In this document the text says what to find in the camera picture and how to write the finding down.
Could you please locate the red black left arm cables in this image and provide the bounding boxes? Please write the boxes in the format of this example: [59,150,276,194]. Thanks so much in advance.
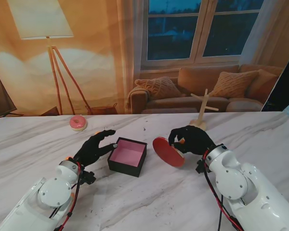
[49,161,86,231]

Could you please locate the red ping pong bat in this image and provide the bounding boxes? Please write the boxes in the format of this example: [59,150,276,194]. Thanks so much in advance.
[152,136,186,168]

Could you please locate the pink frosted donut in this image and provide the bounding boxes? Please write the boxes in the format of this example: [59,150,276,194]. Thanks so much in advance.
[69,115,88,132]

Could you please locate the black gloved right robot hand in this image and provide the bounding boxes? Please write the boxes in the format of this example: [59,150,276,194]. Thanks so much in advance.
[168,125,217,156]

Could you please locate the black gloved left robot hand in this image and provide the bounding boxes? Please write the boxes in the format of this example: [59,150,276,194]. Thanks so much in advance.
[73,129,118,167]

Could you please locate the red black arm cables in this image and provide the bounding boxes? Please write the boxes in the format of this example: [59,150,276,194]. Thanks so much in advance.
[202,149,244,231]
[49,161,86,231]

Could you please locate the printed living room backdrop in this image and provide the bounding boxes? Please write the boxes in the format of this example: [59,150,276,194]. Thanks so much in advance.
[0,0,289,117]

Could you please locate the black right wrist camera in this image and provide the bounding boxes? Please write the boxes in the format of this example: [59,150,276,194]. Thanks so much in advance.
[195,160,209,174]

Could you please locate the red black right arm cables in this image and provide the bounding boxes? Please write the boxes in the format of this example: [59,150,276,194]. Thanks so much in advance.
[202,149,244,231]

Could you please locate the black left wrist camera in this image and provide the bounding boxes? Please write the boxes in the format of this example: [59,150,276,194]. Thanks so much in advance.
[80,169,97,186]

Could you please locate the wooden mug tree stand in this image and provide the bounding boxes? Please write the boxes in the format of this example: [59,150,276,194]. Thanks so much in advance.
[189,88,219,130]

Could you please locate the black box pink inside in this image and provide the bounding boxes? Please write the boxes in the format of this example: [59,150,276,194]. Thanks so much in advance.
[107,137,148,178]

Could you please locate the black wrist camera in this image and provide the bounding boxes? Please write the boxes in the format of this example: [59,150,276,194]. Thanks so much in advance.
[80,169,97,186]
[195,160,209,174]

